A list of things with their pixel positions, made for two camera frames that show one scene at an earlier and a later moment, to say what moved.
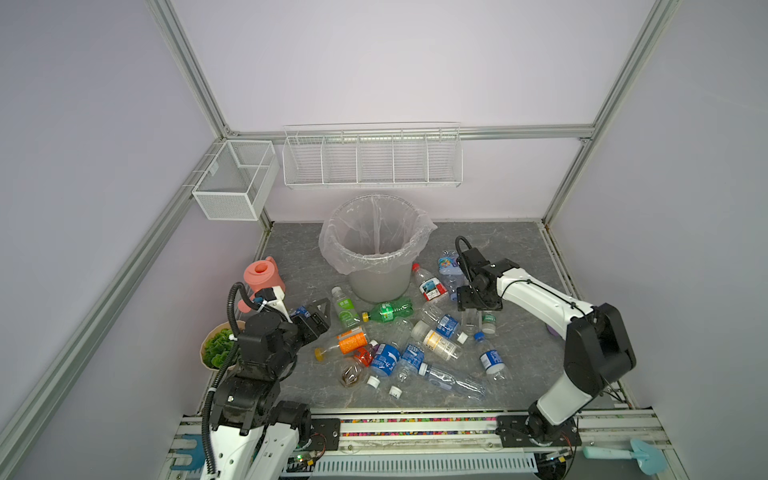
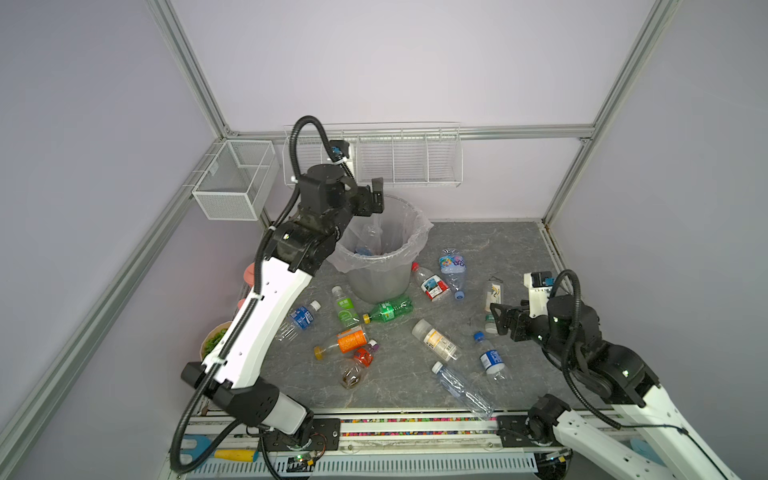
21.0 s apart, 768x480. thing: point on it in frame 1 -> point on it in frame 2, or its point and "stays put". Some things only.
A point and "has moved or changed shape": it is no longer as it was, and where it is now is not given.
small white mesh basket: x=238 y=179 stays put
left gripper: x=321 y=323 -> x=366 y=208
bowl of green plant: x=217 y=346 stays put
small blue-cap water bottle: x=490 y=360 stays put
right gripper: x=463 y=301 -> x=522 y=318
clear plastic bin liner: x=373 y=233 stays put
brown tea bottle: x=351 y=374 stays put
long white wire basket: x=377 y=155 stays put
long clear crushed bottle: x=468 y=389 has moved or changed shape
